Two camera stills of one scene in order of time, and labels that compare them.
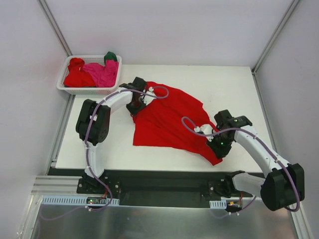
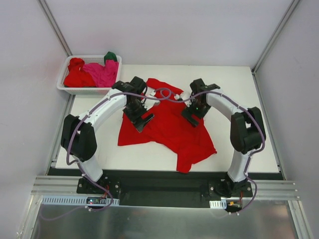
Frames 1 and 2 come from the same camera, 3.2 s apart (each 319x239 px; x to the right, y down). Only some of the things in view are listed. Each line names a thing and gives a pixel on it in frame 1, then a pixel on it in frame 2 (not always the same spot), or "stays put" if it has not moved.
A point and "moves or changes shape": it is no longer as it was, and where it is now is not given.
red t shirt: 169,120 moves or changes shape
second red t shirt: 77,76 stays put
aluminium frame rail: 57,185 stays put
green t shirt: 110,55 stays put
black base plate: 158,187 stays put
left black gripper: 135,107 → 139,117
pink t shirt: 104,76 stays put
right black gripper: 220,148 → 190,116
